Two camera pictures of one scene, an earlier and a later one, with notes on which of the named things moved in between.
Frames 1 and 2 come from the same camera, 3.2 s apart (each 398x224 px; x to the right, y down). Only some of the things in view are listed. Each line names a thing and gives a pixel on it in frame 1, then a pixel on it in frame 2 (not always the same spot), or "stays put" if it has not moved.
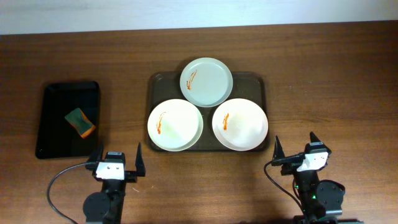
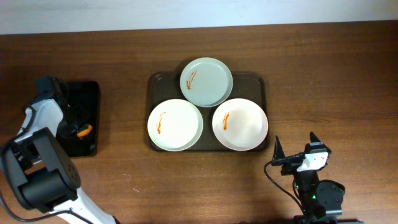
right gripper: [286, 168] stays put
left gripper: [131, 177] to [69, 129]
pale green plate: [206, 82] stays put
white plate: [175, 125] stays put
